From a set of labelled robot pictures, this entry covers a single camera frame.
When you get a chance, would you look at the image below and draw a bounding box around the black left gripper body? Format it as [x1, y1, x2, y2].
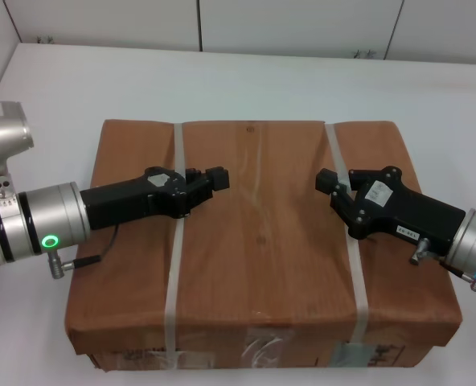
[78, 166, 191, 232]

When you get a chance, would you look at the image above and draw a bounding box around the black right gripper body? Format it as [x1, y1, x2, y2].
[347, 165, 466, 257]

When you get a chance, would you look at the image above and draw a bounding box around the white plastic packing strap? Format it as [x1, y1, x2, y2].
[323, 123, 371, 347]
[162, 121, 189, 359]

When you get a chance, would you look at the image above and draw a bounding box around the brown cardboard box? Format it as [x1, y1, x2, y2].
[64, 117, 463, 371]

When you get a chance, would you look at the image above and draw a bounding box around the clear packing tape strip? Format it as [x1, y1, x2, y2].
[237, 120, 295, 365]

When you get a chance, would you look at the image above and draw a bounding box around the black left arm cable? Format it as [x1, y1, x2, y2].
[46, 224, 121, 281]

